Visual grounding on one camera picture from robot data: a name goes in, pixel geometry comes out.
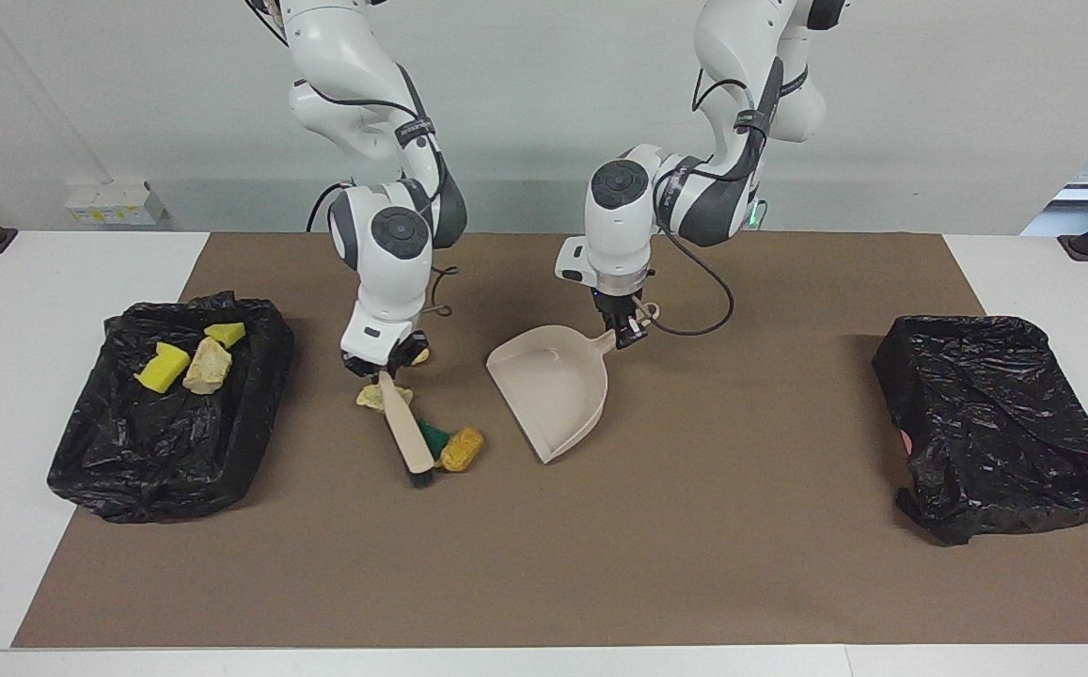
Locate pale ragged bread chunk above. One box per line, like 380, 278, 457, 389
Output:
355, 381, 416, 416

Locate beige plastic dustpan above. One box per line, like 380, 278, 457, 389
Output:
485, 301, 662, 465

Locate beige hand brush black bristles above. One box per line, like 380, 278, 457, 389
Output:
377, 370, 437, 489

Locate black right base cable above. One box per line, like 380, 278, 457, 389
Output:
306, 181, 356, 234

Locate large notched yellow sponge piece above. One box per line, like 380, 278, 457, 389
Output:
134, 340, 193, 395

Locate pale layered bread chunk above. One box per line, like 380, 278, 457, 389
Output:
182, 336, 234, 396

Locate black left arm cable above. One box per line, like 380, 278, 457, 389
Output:
638, 56, 789, 338

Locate green and yellow sponge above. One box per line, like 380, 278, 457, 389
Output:
415, 417, 453, 464

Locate black bagged bin pink spot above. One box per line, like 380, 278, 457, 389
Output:
872, 314, 1088, 546

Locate brown table mat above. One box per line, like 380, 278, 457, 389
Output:
12, 232, 1088, 650

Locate black bag-lined open bin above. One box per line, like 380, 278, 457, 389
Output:
46, 291, 296, 525

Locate golden brown bread roll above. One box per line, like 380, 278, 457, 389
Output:
438, 426, 486, 474

